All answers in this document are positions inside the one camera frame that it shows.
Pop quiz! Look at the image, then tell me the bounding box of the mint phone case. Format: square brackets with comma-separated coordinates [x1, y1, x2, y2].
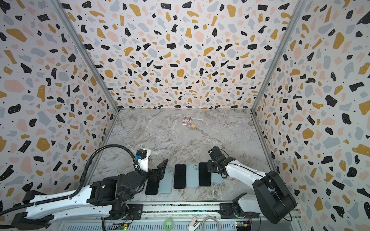
[158, 168, 174, 194]

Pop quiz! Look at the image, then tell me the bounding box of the corner aluminium post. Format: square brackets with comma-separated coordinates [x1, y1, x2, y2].
[251, 0, 307, 114]
[49, 1, 119, 113]

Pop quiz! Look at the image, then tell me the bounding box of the left corner aluminium post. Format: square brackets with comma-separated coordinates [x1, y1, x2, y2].
[49, 1, 119, 113]

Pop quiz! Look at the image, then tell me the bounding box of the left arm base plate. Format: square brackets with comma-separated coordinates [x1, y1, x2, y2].
[126, 204, 144, 221]

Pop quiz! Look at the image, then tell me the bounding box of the right corner aluminium post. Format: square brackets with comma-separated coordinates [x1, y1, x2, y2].
[251, 0, 307, 114]

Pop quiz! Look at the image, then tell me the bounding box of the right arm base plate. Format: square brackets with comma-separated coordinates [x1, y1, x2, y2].
[218, 203, 260, 219]

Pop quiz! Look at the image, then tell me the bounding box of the white small device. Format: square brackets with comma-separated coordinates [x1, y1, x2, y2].
[188, 217, 201, 231]

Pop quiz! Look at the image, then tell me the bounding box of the purple phone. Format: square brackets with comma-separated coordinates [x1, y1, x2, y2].
[173, 164, 187, 189]

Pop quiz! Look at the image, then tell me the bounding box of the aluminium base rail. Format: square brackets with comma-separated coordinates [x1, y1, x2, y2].
[55, 201, 305, 231]

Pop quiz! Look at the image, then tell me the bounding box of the black corrugated cable conduit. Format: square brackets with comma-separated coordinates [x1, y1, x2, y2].
[0, 144, 136, 217]

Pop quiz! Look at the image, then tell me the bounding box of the playing card box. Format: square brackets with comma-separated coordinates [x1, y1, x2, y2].
[182, 116, 192, 126]

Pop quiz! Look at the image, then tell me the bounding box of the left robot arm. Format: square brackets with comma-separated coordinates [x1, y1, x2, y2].
[12, 159, 168, 231]

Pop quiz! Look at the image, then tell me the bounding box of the grey cable loop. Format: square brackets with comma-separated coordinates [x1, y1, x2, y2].
[200, 216, 222, 231]

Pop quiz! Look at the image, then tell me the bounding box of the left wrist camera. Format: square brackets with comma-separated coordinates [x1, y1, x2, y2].
[135, 148, 151, 173]

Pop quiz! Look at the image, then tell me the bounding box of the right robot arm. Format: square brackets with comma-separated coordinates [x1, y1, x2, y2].
[207, 146, 297, 224]

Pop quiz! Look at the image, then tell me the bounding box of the blue phone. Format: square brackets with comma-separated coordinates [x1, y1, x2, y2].
[198, 162, 211, 187]

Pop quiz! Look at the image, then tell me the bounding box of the green tape roll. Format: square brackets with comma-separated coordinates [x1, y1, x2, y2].
[163, 218, 174, 231]

